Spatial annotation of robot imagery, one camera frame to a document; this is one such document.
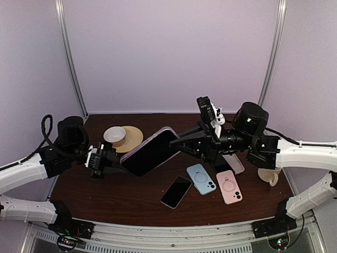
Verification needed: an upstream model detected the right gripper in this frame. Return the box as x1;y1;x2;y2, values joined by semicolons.
168;119;253;164

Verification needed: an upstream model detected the white phone case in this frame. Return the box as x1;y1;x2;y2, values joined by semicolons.
223;154;245;175

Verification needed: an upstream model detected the magenta purple phone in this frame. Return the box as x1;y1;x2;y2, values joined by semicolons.
121;130;182;178

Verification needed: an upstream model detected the silver white phone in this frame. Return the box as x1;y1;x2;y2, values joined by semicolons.
160;176;192;209

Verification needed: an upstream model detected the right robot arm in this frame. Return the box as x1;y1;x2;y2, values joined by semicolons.
170;96;336;238

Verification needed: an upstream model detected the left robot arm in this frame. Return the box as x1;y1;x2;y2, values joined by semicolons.
1;114;125;235

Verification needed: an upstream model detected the white ceramic cup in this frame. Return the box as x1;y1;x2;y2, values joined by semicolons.
103;126;126;143

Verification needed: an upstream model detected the beige saucer plate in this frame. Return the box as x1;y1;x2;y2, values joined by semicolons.
113;125;143;153

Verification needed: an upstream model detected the cream ribbed mug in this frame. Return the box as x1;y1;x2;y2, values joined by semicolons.
257;168;282;187

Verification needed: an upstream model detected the left round status board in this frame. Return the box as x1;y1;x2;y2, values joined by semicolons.
56;236;77;251

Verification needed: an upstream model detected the round status board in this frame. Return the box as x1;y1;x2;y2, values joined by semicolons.
268;236;290;250
56;236;77;251

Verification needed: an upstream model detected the right round status board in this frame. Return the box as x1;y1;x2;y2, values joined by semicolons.
268;236;290;250

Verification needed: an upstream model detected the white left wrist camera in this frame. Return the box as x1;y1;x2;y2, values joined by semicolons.
84;145;97;168

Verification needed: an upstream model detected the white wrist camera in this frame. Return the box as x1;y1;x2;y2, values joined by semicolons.
84;145;97;168
211;103;226;138

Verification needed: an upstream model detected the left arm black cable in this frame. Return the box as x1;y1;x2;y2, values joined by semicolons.
0;114;90;172

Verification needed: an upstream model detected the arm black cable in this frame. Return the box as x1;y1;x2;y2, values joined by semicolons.
0;114;90;172
263;126;337;148

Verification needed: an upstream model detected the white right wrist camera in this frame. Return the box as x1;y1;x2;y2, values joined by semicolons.
211;103;226;138

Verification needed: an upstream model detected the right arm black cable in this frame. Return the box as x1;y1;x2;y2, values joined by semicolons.
263;126;337;148

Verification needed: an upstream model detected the front aluminium rail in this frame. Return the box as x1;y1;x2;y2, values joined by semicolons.
22;207;326;253

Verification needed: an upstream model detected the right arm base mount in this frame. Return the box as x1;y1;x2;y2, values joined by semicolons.
252;219;297;238

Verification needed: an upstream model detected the right aluminium frame post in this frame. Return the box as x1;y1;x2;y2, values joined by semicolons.
258;0;287;107

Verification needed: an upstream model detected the aluminium frame post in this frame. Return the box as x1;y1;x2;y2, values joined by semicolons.
258;0;287;107
55;0;88;118

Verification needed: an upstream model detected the left aluminium frame post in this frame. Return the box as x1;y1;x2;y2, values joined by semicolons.
55;0;88;118

